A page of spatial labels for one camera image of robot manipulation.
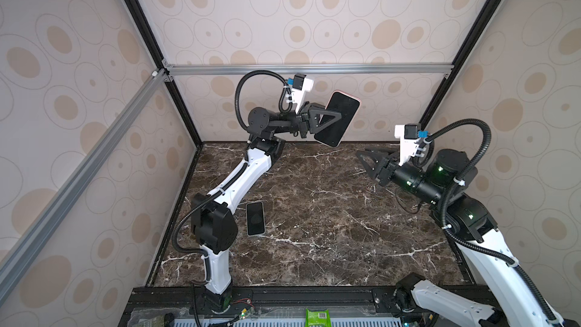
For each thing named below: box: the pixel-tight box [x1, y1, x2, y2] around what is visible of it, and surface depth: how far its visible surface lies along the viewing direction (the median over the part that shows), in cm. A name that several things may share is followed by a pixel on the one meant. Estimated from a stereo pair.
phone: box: [313, 90, 362, 148], surface depth 55 cm
